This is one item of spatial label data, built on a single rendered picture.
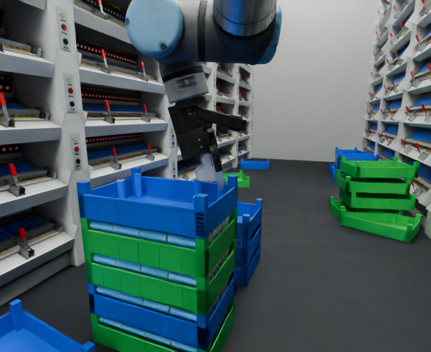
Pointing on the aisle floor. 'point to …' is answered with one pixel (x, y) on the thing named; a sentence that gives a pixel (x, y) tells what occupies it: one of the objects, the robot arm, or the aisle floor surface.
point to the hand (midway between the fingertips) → (221, 183)
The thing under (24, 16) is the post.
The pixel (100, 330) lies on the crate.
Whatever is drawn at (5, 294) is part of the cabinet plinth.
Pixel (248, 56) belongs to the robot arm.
